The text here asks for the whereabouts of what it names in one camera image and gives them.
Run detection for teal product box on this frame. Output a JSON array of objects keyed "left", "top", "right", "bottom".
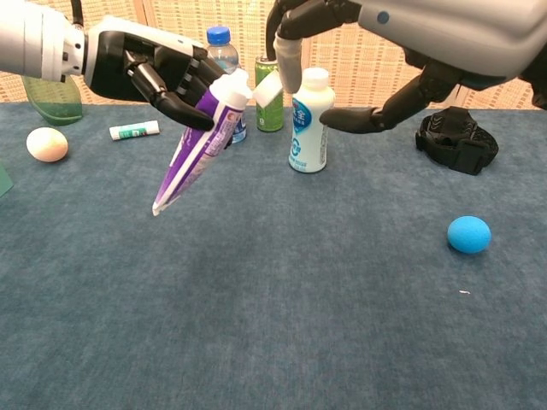
[{"left": 0, "top": 164, "right": 15, "bottom": 198}]

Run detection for bamboo folding screen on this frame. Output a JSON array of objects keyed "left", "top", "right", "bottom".
[{"left": 0, "top": 0, "right": 547, "bottom": 110}]

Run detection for clear water bottle blue cap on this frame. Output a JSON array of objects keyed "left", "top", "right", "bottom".
[{"left": 204, "top": 26, "right": 248, "bottom": 144}]

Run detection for blue ball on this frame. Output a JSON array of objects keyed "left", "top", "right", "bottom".
[{"left": 446, "top": 215, "right": 492, "bottom": 255}]

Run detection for white yogurt drink bottle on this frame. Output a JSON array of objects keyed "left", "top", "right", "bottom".
[{"left": 288, "top": 67, "right": 337, "bottom": 174}]

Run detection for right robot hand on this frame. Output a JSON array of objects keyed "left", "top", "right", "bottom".
[{"left": 264, "top": 0, "right": 547, "bottom": 134}]

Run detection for black strap bundle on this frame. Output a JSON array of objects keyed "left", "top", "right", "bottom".
[{"left": 415, "top": 106, "right": 500, "bottom": 176}]

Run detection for green spray bottle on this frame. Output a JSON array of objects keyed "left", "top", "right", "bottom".
[{"left": 21, "top": 75, "right": 84, "bottom": 127}]

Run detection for blue table mat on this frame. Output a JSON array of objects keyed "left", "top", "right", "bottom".
[{"left": 0, "top": 102, "right": 547, "bottom": 410}]

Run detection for purple toothpaste tube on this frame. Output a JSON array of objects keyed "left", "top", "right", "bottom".
[{"left": 151, "top": 67, "right": 285, "bottom": 217}]

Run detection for green drink can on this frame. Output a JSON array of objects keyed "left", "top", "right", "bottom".
[{"left": 255, "top": 55, "right": 285, "bottom": 132}]

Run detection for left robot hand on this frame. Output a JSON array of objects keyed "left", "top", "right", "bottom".
[{"left": 83, "top": 15, "right": 240, "bottom": 149}]

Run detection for pale pink egg ball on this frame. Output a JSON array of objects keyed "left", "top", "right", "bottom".
[{"left": 26, "top": 126, "right": 69, "bottom": 163}]

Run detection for green white glue stick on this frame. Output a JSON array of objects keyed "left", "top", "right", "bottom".
[{"left": 109, "top": 120, "right": 161, "bottom": 141}]

